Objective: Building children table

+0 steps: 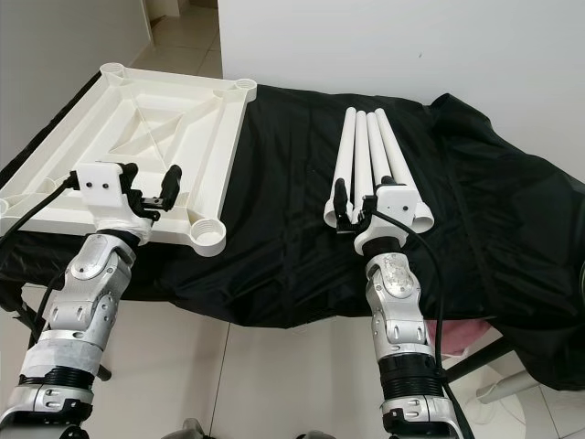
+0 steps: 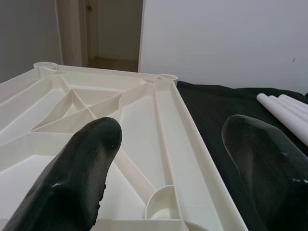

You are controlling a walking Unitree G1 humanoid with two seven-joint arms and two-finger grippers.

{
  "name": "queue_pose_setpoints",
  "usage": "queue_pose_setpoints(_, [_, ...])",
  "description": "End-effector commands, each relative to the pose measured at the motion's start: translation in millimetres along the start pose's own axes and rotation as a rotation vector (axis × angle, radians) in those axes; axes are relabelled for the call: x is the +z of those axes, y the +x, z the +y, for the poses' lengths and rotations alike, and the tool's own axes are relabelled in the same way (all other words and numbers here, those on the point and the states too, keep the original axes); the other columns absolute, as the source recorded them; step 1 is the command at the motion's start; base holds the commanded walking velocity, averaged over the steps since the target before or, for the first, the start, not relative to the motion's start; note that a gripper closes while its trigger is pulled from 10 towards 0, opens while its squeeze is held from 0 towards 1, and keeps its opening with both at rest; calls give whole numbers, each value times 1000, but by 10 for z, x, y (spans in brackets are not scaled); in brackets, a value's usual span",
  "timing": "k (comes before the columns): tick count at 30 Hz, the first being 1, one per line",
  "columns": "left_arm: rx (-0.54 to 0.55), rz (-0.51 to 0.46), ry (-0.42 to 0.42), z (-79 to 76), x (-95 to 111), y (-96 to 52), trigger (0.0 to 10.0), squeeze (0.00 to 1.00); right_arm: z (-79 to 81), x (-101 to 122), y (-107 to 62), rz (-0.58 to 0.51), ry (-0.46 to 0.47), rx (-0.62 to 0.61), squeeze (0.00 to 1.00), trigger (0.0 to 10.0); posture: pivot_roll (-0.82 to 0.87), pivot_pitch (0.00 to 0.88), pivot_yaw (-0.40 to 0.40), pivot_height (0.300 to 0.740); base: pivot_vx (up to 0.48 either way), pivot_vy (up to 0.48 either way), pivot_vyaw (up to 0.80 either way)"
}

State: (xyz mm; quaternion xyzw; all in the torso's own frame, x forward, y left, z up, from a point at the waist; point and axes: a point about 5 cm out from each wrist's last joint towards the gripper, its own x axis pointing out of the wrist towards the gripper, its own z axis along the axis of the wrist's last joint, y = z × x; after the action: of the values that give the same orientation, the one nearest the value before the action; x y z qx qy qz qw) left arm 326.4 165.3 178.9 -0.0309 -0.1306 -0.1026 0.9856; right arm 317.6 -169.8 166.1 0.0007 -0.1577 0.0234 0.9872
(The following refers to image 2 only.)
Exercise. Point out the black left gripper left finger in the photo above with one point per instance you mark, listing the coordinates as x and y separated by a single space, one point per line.
72 173

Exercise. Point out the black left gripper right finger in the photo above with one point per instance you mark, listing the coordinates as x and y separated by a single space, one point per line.
264 168

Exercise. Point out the white plastic table top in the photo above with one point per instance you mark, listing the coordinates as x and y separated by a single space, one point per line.
168 120

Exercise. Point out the black table cloth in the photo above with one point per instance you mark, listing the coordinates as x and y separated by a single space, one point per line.
211 115

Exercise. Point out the white door frame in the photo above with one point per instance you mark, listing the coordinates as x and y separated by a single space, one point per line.
72 29

